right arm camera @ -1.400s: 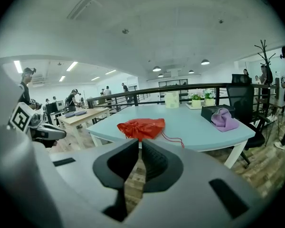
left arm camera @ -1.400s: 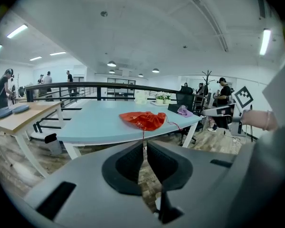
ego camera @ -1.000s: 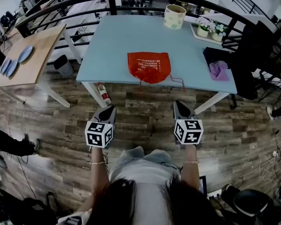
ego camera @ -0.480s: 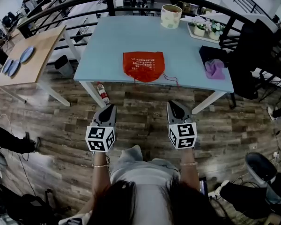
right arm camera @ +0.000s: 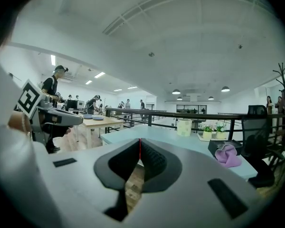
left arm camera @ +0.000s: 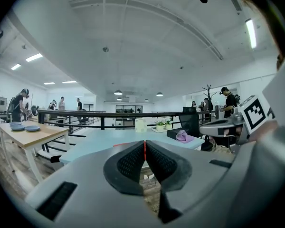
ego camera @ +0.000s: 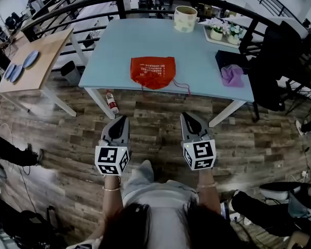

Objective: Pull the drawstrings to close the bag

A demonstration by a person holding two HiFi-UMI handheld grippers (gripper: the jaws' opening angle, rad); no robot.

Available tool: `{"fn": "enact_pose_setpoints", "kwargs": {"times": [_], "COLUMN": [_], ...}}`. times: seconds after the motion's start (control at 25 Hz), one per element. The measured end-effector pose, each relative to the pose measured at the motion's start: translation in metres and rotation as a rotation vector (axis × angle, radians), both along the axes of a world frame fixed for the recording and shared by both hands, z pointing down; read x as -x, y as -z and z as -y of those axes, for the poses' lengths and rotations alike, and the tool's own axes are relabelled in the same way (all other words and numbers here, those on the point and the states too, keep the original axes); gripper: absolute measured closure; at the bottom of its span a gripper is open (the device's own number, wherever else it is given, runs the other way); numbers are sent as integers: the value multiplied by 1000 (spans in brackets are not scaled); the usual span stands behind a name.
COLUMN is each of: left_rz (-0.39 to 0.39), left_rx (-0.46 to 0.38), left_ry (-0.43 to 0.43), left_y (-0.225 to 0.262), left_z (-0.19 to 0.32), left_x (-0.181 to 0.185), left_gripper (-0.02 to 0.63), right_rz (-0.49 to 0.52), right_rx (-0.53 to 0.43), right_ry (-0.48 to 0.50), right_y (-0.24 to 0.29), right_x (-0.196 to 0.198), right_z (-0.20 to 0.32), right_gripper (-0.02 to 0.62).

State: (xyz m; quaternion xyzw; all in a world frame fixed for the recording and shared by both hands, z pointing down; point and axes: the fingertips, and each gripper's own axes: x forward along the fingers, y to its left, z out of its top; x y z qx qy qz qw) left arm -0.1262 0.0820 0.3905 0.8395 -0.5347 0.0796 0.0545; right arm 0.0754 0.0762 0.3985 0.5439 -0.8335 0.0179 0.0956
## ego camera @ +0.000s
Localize black tablet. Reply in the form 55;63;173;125
220;199;231;220

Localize purple cloth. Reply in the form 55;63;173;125
220;64;245;88

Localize cream patterned bucket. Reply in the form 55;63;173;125
173;5;199;33

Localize white table leg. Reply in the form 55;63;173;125
208;100;247;128
83;87;117;120

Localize white tray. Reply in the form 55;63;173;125
203;24;242;49

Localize black box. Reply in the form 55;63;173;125
215;49;251;68

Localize red drawstring bag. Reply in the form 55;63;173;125
130;56;192;96

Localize person's right forearm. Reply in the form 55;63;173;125
196;168;221;208

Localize black metal-legged desk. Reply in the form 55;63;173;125
284;76;311;114

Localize person's white shirt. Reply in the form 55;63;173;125
123;187;201;249

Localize dark grey trash bin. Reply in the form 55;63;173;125
60;60;81;86

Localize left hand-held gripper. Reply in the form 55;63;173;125
94;115;132;177

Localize person's left forearm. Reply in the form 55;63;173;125
102;175;124;219

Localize black office chair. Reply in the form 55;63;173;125
248;20;306;123

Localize wooden side table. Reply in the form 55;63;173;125
0;27;79;118

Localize person's light grey jeans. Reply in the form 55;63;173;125
121;159;198;205

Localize blue plate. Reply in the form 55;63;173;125
9;64;24;84
3;63;17;80
22;49;40;69

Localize cream pot with blue flowers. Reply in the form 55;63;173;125
226;24;246;46

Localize plastic bottle with red label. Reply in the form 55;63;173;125
105;89;120;115

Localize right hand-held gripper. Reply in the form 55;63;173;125
180;112;217;172

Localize cream pot with pink flowers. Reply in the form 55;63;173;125
205;18;231;42

